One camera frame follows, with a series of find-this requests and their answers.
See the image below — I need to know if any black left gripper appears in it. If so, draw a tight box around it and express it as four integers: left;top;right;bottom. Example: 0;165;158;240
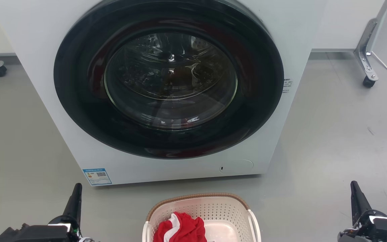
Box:
29;183;82;242

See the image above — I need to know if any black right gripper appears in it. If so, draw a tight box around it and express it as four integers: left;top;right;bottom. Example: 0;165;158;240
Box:
338;181;387;242

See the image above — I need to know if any white perforated laundry basket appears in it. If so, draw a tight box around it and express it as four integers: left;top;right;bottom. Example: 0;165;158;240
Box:
142;193;262;242

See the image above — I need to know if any blue energy label sticker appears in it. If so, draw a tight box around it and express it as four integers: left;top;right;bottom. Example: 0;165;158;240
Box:
83;168;113;186

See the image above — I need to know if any black round washer door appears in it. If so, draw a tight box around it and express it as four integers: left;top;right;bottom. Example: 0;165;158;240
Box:
54;0;285;160

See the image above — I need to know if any red and white garment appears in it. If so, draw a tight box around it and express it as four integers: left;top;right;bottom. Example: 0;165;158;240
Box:
153;212;208;242

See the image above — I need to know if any white front-load washing machine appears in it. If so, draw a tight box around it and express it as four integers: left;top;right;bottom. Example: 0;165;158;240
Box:
0;0;328;186

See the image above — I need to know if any long metal foot bracket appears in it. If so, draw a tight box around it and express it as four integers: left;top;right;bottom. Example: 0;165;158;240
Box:
354;18;379;81

